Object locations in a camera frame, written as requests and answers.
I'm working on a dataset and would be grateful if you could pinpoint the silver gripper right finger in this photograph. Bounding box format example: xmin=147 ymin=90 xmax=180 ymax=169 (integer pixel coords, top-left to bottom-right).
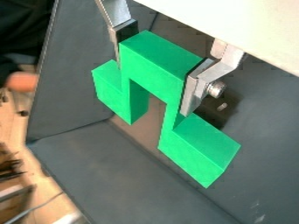
xmin=180 ymin=39 xmax=245 ymax=116

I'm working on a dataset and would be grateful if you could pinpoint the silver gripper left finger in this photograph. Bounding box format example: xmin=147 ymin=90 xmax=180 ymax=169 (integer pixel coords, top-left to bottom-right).
xmin=95 ymin=0 xmax=139 ymax=63

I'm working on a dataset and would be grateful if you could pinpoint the green U-shaped block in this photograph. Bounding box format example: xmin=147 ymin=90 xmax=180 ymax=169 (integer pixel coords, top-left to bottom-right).
xmin=92 ymin=31 xmax=240 ymax=187

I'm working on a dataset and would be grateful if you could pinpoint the blurred person hand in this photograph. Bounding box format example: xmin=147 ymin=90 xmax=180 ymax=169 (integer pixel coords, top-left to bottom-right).
xmin=4 ymin=71 xmax=39 ymax=92

